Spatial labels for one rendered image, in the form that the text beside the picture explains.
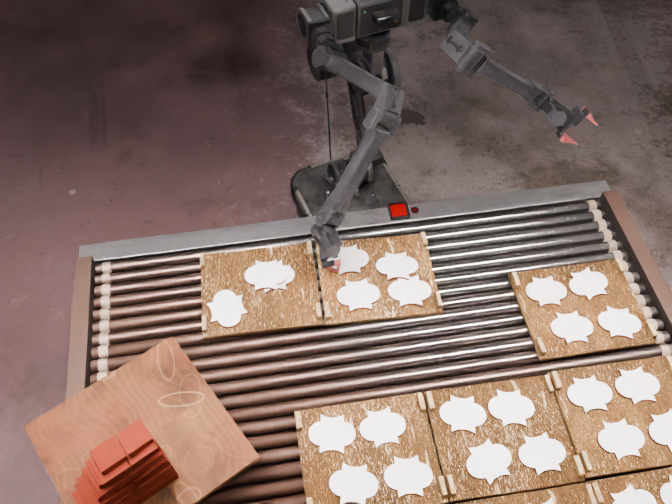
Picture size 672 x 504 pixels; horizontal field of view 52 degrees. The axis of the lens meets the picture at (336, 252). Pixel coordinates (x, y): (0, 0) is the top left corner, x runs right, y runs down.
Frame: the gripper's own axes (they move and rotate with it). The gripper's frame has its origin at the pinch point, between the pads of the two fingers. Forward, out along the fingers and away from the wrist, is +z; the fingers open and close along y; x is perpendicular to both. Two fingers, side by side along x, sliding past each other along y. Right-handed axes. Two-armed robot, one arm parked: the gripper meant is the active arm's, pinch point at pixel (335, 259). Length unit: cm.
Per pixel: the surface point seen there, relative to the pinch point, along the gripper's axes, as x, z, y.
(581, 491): -61, 20, -90
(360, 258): -8.7, 3.3, -0.2
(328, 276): 3.3, 0.5, -6.3
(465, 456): -30, 10, -76
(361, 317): -6.1, 3.2, -24.4
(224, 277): 38.7, -10.5, -3.1
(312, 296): 9.4, -1.5, -14.2
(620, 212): -106, 33, 11
